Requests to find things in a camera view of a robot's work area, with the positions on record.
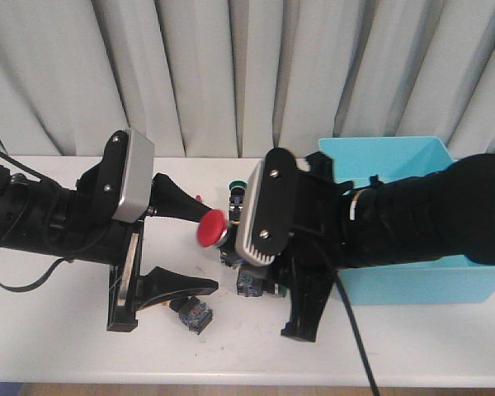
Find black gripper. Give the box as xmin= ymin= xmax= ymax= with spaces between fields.
xmin=267 ymin=151 xmax=349 ymax=342
xmin=74 ymin=163 xmax=219 ymax=333

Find red button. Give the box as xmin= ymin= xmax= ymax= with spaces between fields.
xmin=196 ymin=210 xmax=234 ymax=248

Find yellow button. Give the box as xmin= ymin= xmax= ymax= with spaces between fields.
xmin=162 ymin=296 xmax=214 ymax=335
xmin=219 ymin=248 xmax=243 ymax=269

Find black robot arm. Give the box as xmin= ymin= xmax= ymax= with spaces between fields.
xmin=257 ymin=148 xmax=495 ymax=342
xmin=0 ymin=161 xmax=219 ymax=332

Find blue plastic box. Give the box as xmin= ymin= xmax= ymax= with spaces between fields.
xmin=318 ymin=136 xmax=495 ymax=305

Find green button rear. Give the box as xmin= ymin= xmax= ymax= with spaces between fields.
xmin=229 ymin=180 xmax=247 ymax=206

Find yellow button lying front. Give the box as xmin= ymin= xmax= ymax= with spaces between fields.
xmin=162 ymin=296 xmax=214 ymax=335

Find green button front sideways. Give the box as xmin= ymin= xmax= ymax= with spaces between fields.
xmin=236 ymin=266 xmax=287 ymax=298

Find grey curtain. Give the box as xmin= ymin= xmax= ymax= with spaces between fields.
xmin=0 ymin=1 xmax=495 ymax=158

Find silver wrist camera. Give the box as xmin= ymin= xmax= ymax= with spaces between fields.
xmin=92 ymin=129 xmax=154 ymax=224
xmin=235 ymin=148 xmax=299 ymax=266

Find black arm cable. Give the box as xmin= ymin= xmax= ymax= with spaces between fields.
xmin=0 ymin=142 xmax=120 ymax=292
xmin=288 ymin=230 xmax=383 ymax=396

